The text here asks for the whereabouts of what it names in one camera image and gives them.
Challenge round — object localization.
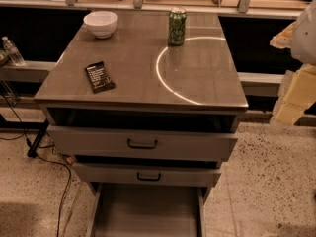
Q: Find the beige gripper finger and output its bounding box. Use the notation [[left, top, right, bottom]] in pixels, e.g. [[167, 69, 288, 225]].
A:
[[271, 64, 316, 125], [270, 23, 295, 49]]

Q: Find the green soda can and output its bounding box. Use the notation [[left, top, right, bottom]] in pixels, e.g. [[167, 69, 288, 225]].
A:
[[168, 7, 187, 45]]

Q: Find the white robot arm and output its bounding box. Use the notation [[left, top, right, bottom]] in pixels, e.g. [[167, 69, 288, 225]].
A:
[[270, 0, 316, 125]]

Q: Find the grey drawer cabinet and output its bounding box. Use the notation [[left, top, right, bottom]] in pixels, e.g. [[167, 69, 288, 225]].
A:
[[33, 9, 250, 237]]

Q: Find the bottom open grey drawer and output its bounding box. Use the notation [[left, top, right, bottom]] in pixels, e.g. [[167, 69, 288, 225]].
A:
[[86, 184, 206, 237]]

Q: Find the top grey drawer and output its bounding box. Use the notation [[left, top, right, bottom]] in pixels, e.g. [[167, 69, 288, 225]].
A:
[[47, 125, 237, 161]]

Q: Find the middle grey drawer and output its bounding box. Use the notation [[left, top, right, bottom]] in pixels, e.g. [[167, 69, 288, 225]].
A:
[[73, 163, 221, 187]]

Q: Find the white ceramic bowl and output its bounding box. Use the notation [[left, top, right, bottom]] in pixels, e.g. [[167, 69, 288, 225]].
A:
[[84, 11, 118, 39]]

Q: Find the black snack bar wrapper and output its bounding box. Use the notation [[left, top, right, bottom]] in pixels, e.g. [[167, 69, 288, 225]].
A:
[[85, 61, 116, 94]]

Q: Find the clear plastic water bottle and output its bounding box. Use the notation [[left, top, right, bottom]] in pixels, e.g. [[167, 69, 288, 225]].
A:
[[2, 37, 25, 66]]

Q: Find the black table leg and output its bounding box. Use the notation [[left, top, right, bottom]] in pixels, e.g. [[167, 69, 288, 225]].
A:
[[27, 119, 49, 158]]

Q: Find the grey side shelf rail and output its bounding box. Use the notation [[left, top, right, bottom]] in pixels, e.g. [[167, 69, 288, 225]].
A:
[[0, 61, 55, 83]]

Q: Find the black floor cable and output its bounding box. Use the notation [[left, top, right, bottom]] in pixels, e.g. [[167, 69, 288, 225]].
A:
[[0, 92, 73, 237]]

